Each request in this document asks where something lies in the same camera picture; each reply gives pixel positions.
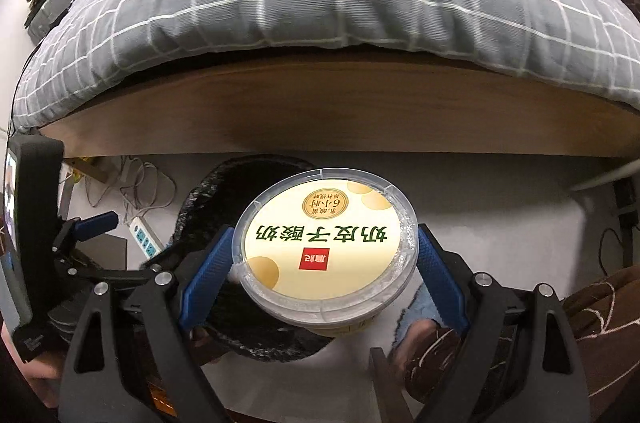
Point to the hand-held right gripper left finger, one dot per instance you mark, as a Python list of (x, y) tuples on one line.
[(207, 275)]

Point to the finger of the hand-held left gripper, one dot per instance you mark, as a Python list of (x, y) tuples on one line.
[(95, 225), (115, 277)]

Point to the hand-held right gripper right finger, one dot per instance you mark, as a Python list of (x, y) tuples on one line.
[(442, 278)]

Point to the black trash bag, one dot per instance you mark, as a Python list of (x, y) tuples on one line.
[(220, 198)]

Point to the yogurt tub with yellow lid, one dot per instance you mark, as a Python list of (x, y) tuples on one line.
[(325, 248)]

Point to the light blue fuzzy cloth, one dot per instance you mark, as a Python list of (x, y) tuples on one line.
[(417, 308)]

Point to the white power strip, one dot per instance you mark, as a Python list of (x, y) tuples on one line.
[(145, 238)]

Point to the white furniture leg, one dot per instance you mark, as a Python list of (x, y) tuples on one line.
[(605, 178)]

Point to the wooden bed frame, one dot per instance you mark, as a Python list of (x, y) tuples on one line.
[(350, 108)]

